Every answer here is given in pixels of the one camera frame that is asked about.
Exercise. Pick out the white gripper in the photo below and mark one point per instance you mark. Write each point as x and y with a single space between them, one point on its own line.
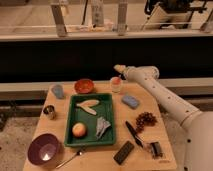
120 68

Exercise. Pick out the orange red pepper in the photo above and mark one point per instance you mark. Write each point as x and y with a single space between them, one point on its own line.
116 80

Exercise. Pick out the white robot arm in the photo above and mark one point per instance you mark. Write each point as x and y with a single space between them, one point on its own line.
198 124

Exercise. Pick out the white paper cup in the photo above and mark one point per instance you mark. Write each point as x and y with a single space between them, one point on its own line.
115 88

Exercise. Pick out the light blue cup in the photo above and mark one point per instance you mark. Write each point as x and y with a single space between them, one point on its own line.
57 90

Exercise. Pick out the small metal cup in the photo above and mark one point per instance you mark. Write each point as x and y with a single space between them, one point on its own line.
49 111

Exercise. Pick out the blue sponge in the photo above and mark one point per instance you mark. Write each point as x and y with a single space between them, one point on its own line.
130 101

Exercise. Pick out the red bowl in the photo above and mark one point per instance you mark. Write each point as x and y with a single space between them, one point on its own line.
84 86

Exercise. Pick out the beige wooden spatula piece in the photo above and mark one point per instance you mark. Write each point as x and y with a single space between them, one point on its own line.
88 105

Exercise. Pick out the bunch of dark grapes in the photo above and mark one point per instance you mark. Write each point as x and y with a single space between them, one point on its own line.
145 119

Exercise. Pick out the green plastic tray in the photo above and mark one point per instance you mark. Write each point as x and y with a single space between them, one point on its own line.
76 114

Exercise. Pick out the grey crumpled cloth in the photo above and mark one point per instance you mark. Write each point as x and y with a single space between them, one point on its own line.
101 127

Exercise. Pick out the wooden board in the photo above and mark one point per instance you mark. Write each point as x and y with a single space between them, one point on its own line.
100 158

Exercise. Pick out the red yellow apple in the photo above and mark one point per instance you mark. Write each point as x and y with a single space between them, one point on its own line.
79 130

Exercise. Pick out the black rectangular block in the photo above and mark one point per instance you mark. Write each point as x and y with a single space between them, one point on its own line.
123 152

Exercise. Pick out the metal spoon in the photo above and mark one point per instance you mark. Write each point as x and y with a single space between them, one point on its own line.
78 153

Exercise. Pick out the purple bowl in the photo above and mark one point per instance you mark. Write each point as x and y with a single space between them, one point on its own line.
43 149

